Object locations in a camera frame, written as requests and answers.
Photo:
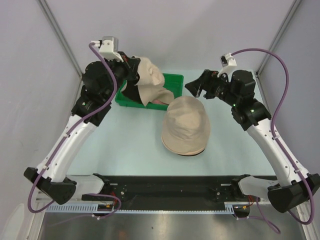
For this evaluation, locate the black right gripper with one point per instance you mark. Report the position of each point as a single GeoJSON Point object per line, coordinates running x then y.
{"type": "Point", "coordinates": [206, 81]}

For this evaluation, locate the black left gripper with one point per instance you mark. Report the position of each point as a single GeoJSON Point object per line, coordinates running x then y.
{"type": "Point", "coordinates": [130, 65]}

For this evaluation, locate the beige logo bucket hat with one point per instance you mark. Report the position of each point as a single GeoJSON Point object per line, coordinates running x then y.
{"type": "Point", "coordinates": [186, 125]}

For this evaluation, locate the black bucket hat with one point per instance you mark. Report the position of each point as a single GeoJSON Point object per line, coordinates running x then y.
{"type": "Point", "coordinates": [192, 154]}

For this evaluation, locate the beige bucket hat pink lining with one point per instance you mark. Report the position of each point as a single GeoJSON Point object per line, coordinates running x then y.
{"type": "Point", "coordinates": [179, 152]}

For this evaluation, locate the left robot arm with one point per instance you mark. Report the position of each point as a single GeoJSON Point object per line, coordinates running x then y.
{"type": "Point", "coordinates": [101, 81]}

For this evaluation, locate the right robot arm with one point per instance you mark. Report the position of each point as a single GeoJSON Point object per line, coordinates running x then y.
{"type": "Point", "coordinates": [292, 180]}

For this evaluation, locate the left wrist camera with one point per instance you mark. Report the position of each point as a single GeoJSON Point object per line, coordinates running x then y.
{"type": "Point", "coordinates": [108, 48]}

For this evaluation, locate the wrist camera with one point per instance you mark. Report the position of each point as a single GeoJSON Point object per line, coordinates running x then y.
{"type": "Point", "coordinates": [108, 48]}
{"type": "Point", "coordinates": [228, 63]}

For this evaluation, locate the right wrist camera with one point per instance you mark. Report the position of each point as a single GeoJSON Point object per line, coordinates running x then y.
{"type": "Point", "coordinates": [228, 63]}

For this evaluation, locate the aluminium frame post left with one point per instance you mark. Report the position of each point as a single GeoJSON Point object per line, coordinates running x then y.
{"type": "Point", "coordinates": [56, 28]}

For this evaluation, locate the aluminium frame post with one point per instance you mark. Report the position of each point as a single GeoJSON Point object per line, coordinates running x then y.
{"type": "Point", "coordinates": [56, 28]}
{"type": "Point", "coordinates": [279, 34]}

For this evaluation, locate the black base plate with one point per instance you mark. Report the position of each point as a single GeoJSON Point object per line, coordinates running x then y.
{"type": "Point", "coordinates": [170, 192]}

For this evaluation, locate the white slotted cable duct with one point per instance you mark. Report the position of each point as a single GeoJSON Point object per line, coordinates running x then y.
{"type": "Point", "coordinates": [102, 208]}

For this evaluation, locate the aluminium frame post right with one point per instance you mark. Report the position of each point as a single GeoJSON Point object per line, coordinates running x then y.
{"type": "Point", "coordinates": [279, 34]}

